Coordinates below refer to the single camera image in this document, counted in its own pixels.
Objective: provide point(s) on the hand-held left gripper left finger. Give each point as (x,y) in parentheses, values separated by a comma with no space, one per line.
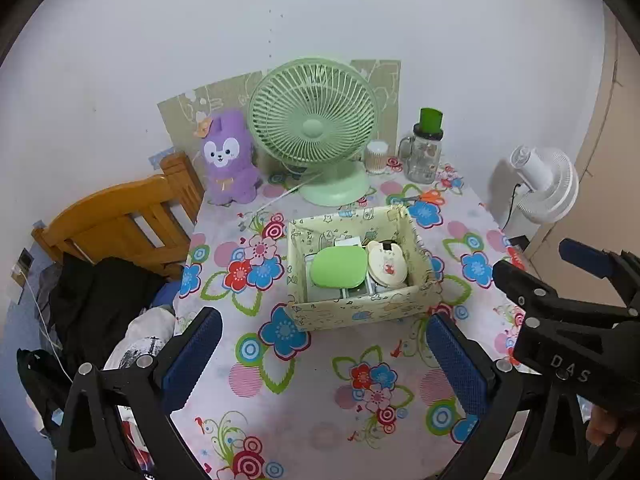
(192,360)

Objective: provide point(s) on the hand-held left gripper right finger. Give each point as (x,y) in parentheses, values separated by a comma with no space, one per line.
(457,365)

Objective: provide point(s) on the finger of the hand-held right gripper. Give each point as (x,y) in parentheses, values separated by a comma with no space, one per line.
(545,300)
(582,257)

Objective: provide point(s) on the yellow printed storage box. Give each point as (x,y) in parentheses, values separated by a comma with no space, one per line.
(360,312)

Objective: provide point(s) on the bear-shaped round mirror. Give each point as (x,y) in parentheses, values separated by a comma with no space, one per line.
(387,265)

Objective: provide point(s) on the white remote control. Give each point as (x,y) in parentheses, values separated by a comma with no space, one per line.
(350,292)

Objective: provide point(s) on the green rounded case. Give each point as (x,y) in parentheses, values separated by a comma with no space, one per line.
(337,266)

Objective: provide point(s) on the white charger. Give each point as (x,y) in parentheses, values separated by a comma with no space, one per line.
(348,242)

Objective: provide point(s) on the person's right hand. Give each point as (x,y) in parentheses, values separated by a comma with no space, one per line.
(610,427)

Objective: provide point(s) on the white printed bag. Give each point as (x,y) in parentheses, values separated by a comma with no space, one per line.
(140,340)

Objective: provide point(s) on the blue cloth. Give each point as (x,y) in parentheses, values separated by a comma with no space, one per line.
(165,295)

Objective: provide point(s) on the beige wooden door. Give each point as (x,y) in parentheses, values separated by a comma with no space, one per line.
(600,185)

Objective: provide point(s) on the white standing fan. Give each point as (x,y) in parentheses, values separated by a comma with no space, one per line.
(545,185)

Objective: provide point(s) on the black clothing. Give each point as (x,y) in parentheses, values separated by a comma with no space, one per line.
(100,305)

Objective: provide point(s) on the floral tablecloth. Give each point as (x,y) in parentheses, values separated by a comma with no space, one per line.
(310,410)

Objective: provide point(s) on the black bag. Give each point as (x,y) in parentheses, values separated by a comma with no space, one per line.
(40,385)

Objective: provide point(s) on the glass mug jar green lid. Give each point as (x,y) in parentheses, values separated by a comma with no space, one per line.
(422,160)

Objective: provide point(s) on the purple plush toy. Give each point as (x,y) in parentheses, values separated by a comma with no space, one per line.
(227,170)

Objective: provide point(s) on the blue paper piece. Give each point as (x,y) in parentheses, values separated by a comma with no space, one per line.
(162,156)

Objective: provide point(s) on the cotton swab container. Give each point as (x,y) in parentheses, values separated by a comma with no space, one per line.
(377,157)

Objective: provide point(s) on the green desk fan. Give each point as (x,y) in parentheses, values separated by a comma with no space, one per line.
(312,127)

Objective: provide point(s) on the beige printed board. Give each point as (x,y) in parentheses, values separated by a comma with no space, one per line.
(225,90)

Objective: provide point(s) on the wall socket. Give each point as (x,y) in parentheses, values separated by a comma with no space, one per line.
(23,261)

